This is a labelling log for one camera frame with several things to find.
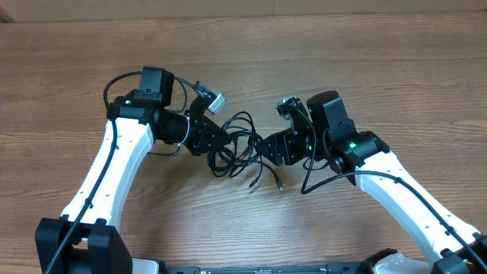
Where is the black USB cable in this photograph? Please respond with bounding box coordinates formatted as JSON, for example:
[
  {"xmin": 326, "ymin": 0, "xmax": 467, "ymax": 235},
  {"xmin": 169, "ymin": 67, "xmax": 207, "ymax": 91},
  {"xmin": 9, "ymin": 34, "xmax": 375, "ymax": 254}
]
[{"xmin": 205, "ymin": 110, "xmax": 285, "ymax": 192}]

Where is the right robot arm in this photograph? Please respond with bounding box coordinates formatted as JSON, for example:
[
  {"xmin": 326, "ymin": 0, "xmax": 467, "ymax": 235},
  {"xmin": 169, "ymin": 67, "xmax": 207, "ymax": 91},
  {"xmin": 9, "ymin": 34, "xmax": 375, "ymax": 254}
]
[{"xmin": 256, "ymin": 91, "xmax": 486, "ymax": 273}]

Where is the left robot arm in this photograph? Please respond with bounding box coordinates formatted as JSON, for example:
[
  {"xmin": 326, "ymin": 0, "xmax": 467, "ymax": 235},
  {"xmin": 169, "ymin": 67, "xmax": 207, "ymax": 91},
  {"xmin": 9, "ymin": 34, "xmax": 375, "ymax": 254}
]
[{"xmin": 35, "ymin": 67, "xmax": 230, "ymax": 273}]

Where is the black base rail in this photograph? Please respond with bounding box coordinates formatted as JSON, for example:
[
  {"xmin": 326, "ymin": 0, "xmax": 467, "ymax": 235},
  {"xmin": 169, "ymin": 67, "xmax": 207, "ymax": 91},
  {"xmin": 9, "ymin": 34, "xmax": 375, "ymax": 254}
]
[{"xmin": 159, "ymin": 262, "xmax": 361, "ymax": 274}]

